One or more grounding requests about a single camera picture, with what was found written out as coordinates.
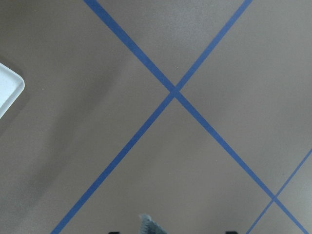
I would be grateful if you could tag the blue grey towel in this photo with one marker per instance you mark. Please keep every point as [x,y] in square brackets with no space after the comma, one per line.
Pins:
[149,226]

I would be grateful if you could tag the white wooden towel rack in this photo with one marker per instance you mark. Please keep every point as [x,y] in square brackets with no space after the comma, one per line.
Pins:
[11,86]

